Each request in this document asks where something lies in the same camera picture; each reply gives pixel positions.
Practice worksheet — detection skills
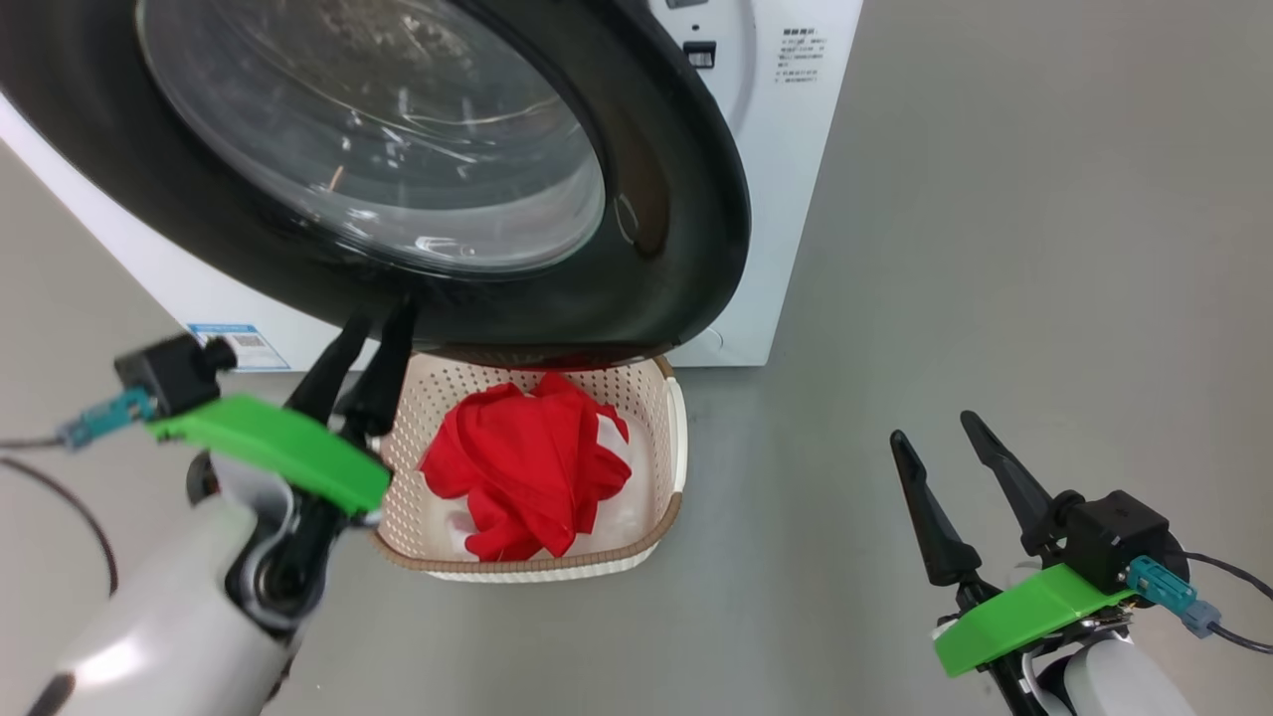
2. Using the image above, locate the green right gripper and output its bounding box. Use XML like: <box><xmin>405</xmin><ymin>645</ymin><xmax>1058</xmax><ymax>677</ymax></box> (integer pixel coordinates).
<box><xmin>890</xmin><ymin>411</ymin><xmax>1135</xmax><ymax>679</ymax></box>

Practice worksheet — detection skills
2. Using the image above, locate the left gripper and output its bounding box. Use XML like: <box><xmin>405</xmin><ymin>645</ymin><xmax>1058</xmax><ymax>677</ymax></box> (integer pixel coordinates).
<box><xmin>147</xmin><ymin>298</ymin><xmax>419</xmax><ymax>516</ymax></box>

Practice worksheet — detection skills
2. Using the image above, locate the dark washing machine door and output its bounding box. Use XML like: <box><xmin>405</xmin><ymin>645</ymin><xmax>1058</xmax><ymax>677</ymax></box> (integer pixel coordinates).
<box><xmin>0</xmin><ymin>0</ymin><xmax>752</xmax><ymax>371</ymax></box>

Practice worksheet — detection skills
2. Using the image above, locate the cream laundry basket brown rim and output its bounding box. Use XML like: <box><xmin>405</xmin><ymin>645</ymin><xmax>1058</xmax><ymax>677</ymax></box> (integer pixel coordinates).
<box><xmin>370</xmin><ymin>350</ymin><xmax>689</xmax><ymax>584</ymax></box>

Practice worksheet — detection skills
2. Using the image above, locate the white washing machine body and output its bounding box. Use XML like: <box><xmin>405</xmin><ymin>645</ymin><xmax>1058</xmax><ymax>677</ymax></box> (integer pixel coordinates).
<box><xmin>0</xmin><ymin>0</ymin><xmax>864</xmax><ymax>374</ymax></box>

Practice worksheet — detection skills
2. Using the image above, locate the blue energy sticker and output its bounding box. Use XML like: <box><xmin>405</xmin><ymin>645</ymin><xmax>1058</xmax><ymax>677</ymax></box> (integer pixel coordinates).
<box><xmin>187</xmin><ymin>322</ymin><xmax>291</xmax><ymax>372</ymax></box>

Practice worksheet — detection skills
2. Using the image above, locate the printed text label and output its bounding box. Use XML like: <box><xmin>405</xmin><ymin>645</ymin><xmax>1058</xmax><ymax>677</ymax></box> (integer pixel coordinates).
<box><xmin>776</xmin><ymin>28</ymin><xmax>826</xmax><ymax>86</ymax></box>

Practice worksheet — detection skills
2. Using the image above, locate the teal right camera connector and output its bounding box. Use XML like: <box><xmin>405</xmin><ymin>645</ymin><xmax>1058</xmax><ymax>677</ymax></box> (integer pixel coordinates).
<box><xmin>1127</xmin><ymin>555</ymin><xmax>1222</xmax><ymax>639</ymax></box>

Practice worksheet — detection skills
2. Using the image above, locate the teal camera connector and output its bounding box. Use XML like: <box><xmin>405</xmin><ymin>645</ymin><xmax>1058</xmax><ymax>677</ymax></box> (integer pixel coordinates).
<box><xmin>58</xmin><ymin>388</ymin><xmax>158</xmax><ymax>450</ymax></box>
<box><xmin>1127</xmin><ymin>555</ymin><xmax>1222</xmax><ymax>639</ymax></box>

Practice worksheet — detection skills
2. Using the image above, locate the teal left camera connector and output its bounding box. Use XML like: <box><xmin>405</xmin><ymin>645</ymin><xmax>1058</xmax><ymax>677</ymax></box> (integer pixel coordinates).
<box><xmin>58</xmin><ymin>388</ymin><xmax>158</xmax><ymax>450</ymax></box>

